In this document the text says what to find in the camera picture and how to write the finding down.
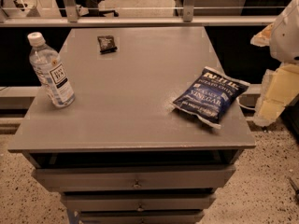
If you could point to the clear plastic water bottle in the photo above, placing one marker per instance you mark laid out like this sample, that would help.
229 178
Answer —
50 71

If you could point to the grey drawer cabinet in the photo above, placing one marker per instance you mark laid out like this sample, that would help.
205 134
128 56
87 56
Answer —
121 153

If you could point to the blue kettle chips bag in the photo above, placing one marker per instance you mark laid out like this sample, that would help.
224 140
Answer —
210 96

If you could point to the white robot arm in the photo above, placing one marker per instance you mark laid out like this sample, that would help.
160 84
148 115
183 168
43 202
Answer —
284 40

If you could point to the dark rxbar chocolate wrapper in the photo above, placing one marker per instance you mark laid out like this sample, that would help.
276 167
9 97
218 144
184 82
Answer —
107 43

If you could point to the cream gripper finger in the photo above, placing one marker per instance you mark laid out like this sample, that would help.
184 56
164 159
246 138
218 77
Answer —
262 38
279 88

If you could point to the grey metal railing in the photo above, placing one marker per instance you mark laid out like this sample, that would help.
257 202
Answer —
130 13

